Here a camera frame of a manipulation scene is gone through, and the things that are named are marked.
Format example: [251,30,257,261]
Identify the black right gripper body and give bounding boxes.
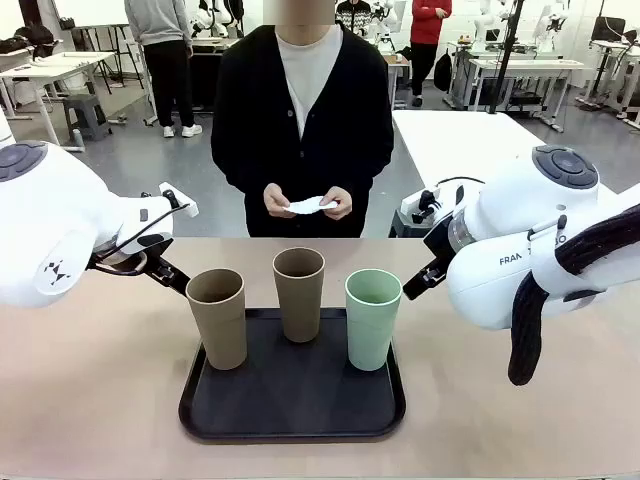
[423,213,459,264]

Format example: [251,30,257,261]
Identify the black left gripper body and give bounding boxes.
[89,232,175,276]

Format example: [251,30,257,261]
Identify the mint green tall cup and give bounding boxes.
[344,268,403,372]

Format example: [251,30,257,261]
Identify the light tan tall cup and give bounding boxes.
[184,268,248,372]

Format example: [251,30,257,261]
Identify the dark brown tall cup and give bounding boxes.
[271,248,327,344]

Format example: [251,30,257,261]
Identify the white paper doily coaster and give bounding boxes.
[281,195,341,217]

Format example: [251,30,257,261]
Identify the black sleeved right forearm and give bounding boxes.
[212,149,274,201]

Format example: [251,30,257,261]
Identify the black sleeved left forearm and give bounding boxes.
[344,149,395,204]

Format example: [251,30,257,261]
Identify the person's left hand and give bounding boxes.
[321,186,354,222]

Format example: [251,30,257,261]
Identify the person's right hand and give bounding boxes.
[263,182,294,218]

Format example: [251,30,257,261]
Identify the black plastic stool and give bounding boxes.
[388,207,426,239]

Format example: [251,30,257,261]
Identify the grey plastic step stool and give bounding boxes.
[62,93,114,141]

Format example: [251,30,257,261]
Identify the person in black cardigan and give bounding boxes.
[209,22,396,239]

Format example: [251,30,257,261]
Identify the black backpack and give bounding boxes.
[433,49,454,92]

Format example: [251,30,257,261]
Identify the black plastic serving tray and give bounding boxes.
[177,307,407,444]

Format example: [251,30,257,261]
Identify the black vertical pole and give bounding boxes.
[492,0,526,115]

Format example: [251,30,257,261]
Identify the white desk with grey legs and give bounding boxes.
[447,39,586,134]

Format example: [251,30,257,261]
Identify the person in red sweater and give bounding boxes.
[409,0,454,107]

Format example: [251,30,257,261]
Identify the person in grey hoodie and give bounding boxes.
[123,0,204,139]

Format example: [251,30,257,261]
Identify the person in patterned sweater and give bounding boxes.
[335,0,374,36]

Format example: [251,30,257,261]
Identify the black bag on desk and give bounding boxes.
[0,22,56,61]

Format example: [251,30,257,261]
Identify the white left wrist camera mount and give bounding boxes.
[158,182,197,220]

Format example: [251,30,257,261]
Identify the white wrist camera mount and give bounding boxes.
[401,185,444,225]
[158,182,197,220]

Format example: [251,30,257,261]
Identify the thin black camera cable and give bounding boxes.
[89,189,192,264]

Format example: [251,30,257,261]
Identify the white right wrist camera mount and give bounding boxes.
[401,185,444,225]

